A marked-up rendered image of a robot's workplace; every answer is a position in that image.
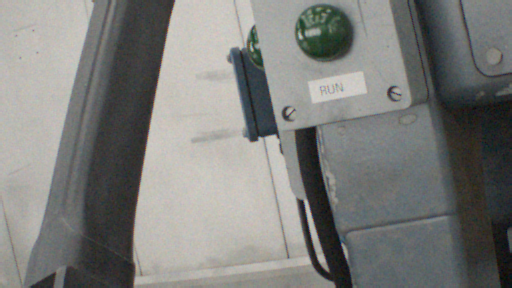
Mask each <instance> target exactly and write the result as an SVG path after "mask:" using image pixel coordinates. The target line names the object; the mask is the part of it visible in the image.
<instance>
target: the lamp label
mask: <svg viewBox="0 0 512 288"><path fill-rule="evenodd" d="M308 84H309V91H310V95H311V99H312V104H313V103H319V102H323V101H328V100H332V99H336V98H345V97H350V96H354V95H358V94H363V93H367V91H366V86H365V82H364V77H363V73H362V71H361V72H356V73H352V74H349V73H348V74H344V75H340V76H335V77H331V78H323V79H318V80H314V81H309V82H308Z"/></svg>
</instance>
